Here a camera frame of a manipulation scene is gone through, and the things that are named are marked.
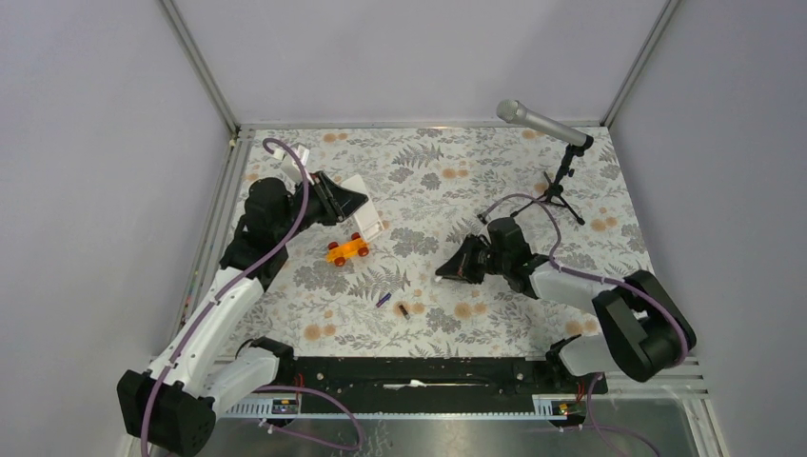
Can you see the floral patterned table mat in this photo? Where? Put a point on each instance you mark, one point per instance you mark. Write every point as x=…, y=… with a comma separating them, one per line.
x=429, y=187

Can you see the black microphone tripod stand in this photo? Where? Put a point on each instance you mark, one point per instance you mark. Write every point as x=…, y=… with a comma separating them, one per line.
x=553, y=194

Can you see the silver microphone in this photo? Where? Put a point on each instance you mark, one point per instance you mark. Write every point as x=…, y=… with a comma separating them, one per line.
x=515, y=113

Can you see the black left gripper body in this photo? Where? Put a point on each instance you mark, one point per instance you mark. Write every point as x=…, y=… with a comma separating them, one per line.
x=323, y=205

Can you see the white remote control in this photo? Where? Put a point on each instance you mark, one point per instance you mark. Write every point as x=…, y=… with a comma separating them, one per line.
x=367, y=218

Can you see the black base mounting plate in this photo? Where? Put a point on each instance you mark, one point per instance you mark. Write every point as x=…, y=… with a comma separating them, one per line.
x=485, y=386

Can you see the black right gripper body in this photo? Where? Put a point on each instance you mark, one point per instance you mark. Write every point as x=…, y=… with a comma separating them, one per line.
x=478, y=260

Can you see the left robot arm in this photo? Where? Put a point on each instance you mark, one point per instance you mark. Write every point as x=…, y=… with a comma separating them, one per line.
x=175, y=402

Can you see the orange toy car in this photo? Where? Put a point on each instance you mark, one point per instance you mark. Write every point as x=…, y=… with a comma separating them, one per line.
x=339, y=254

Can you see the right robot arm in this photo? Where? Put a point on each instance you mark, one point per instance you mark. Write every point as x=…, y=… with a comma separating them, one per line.
x=642, y=331

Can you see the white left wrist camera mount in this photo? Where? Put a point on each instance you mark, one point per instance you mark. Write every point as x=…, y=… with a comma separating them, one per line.
x=289, y=165

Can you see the purple battery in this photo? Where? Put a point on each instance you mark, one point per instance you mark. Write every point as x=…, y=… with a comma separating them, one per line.
x=383, y=300

